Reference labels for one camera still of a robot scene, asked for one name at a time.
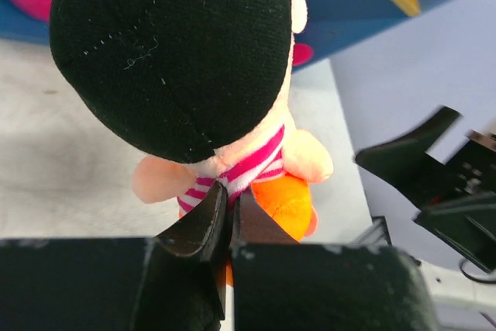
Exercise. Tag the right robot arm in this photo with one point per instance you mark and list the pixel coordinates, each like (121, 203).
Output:
(467, 287)

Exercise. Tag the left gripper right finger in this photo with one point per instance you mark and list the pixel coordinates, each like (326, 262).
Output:
(251, 224)

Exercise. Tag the blue and yellow toy shelf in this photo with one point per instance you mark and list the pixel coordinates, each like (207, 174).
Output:
(333, 25)

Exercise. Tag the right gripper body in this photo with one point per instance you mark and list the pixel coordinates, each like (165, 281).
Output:
(466, 180)

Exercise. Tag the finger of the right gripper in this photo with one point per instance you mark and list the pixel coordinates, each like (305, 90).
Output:
(405, 165)
(467, 225)

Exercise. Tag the black-haired doll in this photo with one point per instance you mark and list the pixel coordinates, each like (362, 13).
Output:
(202, 88)

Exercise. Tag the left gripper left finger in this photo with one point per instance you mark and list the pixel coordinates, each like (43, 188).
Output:
(189, 262)

